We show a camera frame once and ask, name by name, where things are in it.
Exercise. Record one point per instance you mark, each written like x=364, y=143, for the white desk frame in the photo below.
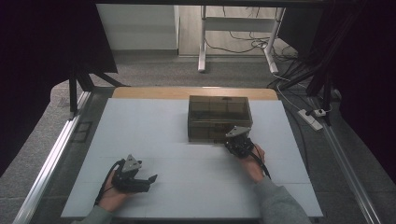
x=236, y=23

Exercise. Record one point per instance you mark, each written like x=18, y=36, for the white table cover board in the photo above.
x=134, y=130

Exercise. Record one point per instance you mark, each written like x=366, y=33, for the black curtain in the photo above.
x=37, y=62
x=364, y=77

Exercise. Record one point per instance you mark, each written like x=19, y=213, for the dark floor grate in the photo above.
x=82, y=131

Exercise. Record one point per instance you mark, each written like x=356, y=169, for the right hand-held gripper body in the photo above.
x=239, y=144

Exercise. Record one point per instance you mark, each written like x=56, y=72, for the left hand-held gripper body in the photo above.
x=129, y=182

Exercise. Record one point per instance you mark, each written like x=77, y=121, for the aluminium rail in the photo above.
x=46, y=168
x=345, y=168

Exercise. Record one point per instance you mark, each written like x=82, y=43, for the person's right hand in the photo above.
x=256, y=166

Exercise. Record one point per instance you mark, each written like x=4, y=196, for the person's left hand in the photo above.
x=113, y=197

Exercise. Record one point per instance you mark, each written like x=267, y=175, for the white cabinet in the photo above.
x=140, y=28

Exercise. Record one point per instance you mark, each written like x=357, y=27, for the black metal stand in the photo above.
x=325, y=93
x=73, y=90

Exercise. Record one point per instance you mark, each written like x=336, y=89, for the white power strip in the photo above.
x=309, y=119

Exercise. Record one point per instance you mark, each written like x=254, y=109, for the wooden table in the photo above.
x=155, y=92

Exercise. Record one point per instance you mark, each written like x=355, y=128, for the white plug adapter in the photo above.
x=319, y=112

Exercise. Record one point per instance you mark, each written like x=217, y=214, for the dark translucent jewelry drawer box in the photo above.
x=218, y=116

